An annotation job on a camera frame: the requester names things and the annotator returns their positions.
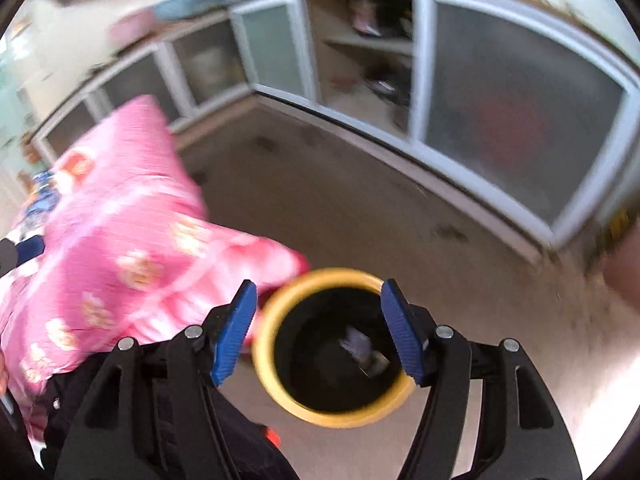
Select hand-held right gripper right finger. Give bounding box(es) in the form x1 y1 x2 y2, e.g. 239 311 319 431
380 279 583 480

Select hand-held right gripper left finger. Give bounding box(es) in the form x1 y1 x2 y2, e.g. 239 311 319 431
54 280 258 480

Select yellow trash bin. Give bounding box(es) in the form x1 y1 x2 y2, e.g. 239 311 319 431
251 267 417 428

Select crumpled grey wrapper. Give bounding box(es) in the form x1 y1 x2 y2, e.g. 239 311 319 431
340 327 391 378

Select pink floral blanket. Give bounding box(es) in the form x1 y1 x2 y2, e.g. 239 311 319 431
0 95 311 441

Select blue printed cloth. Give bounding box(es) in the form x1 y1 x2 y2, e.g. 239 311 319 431
27 170 58 228

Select white cabinet frosted glass doors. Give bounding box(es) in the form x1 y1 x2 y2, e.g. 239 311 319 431
30 0 640 261

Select dark shoes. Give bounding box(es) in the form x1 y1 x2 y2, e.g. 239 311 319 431
365 65 413 126

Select pink plastic basin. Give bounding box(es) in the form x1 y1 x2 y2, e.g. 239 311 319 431
112 10 158 46

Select blue pillow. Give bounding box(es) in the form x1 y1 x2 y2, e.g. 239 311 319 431
155 0 236 18

